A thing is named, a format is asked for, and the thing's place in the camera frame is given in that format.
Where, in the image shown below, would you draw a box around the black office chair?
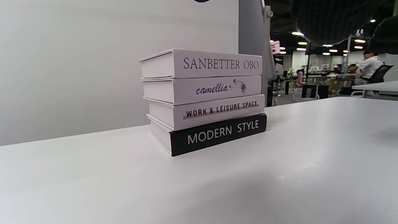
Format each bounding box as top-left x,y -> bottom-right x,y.
367,64 -> 394,85

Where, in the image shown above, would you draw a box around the white office table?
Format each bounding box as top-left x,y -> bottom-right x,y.
351,80 -> 398,98

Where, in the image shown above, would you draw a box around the black side table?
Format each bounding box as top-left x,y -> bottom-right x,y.
301,83 -> 329,100

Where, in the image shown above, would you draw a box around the white book black spine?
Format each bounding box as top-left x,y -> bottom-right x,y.
146,113 -> 267,156

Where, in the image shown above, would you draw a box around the white book black letters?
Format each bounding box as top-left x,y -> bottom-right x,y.
138,49 -> 262,79

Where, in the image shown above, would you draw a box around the person's left hand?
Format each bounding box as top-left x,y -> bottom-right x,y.
192,0 -> 391,45

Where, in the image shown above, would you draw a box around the white book with floral label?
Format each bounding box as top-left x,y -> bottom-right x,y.
140,75 -> 262,105

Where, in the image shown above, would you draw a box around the white backdrop board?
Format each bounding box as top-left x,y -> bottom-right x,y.
0,0 -> 240,147

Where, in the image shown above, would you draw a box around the grey partition panel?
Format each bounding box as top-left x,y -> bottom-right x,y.
238,0 -> 276,82

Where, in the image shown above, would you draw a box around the white book pink-striped spine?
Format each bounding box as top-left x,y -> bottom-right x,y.
144,94 -> 266,131

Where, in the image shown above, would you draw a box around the row of ceiling lights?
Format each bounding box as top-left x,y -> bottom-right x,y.
269,19 -> 377,56

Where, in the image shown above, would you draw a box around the person's right hand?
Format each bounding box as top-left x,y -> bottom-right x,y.
367,15 -> 398,55

